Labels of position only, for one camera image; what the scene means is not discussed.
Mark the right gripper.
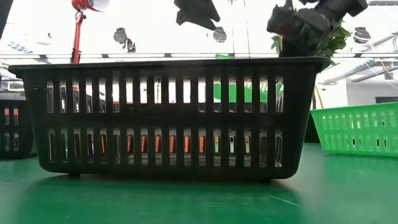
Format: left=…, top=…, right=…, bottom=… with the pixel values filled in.
left=267, top=5, right=331, bottom=58

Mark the green slotted basket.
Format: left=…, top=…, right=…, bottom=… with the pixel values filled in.
left=213, top=53, right=284, bottom=103
left=310, top=101, right=398, bottom=157

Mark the dark round ceiling fixture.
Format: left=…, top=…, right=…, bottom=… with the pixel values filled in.
left=353, top=27, right=372, bottom=45
left=213, top=27, right=228, bottom=44
left=113, top=27, right=128, bottom=44

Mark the green leafy plant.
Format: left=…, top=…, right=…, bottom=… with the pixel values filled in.
left=271, top=18, right=352, bottom=66

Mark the yellow wooden stick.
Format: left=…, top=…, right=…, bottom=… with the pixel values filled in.
left=314, top=83, right=325, bottom=110

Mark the small dark ceiling fixture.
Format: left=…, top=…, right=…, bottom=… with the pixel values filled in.
left=122, top=38, right=137, bottom=54

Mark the grey ceiling pipe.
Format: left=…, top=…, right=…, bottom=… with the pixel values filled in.
left=350, top=65, right=398, bottom=83

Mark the large black slotted basket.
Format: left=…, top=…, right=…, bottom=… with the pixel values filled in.
left=7, top=56, right=331, bottom=182

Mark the red desk lamp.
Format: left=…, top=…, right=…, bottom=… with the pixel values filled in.
left=70, top=0, right=104, bottom=64

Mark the orange slotted basket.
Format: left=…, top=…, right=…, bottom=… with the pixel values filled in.
left=90, top=134, right=206, bottom=154

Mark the horizontal ceiling rail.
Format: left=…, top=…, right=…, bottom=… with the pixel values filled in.
left=0, top=53, right=398, bottom=59

